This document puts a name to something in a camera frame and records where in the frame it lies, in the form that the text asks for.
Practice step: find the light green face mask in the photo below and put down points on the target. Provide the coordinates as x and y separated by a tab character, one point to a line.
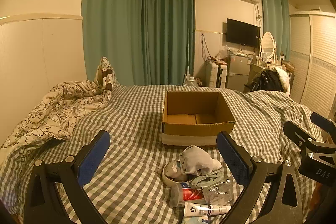
207	179

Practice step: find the wide green curtain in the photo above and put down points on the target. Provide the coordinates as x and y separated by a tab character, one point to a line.
131	29

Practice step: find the plastic bag on suitcase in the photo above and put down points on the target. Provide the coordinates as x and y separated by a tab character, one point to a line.
223	54

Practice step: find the clear plastic bag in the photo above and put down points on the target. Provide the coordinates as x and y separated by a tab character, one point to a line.
218	193

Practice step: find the white tube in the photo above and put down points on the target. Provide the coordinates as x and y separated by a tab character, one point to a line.
199	209

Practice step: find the floral brown pillow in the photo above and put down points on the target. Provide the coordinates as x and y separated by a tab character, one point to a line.
105	74

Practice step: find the narrow green curtain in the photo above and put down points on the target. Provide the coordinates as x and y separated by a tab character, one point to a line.
273	16

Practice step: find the dressing table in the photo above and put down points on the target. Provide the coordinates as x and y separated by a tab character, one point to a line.
258	66

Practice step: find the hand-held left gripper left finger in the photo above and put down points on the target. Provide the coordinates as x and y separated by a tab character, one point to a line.
94	158

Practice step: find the tape roll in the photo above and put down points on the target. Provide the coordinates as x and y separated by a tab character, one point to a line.
165	176

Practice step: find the white slatted wardrobe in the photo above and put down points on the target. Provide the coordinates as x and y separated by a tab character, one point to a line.
312	61

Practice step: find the brown cardboard box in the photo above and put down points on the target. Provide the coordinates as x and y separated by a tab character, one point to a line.
194	132

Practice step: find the white cloth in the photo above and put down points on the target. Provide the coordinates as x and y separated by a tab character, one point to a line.
197	159

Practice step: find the white oval mirror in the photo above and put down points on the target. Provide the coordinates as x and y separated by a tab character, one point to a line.
267	43

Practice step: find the white coat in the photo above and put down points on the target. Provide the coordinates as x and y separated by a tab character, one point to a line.
284	79

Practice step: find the mop pole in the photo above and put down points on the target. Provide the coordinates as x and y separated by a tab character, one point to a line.
187	56

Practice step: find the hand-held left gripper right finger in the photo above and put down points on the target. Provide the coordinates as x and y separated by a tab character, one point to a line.
233	158

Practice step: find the small silver fridge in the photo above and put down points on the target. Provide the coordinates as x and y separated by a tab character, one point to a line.
239	69

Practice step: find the white suitcase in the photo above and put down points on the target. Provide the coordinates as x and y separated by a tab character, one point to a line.
215	74

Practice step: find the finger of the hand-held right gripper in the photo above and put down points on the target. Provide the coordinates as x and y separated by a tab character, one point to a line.
324	123
296	130

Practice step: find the floral duvet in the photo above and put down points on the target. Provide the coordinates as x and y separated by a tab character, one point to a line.
52	108

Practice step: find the black wall television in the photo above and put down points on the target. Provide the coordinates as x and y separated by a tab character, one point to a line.
242	33

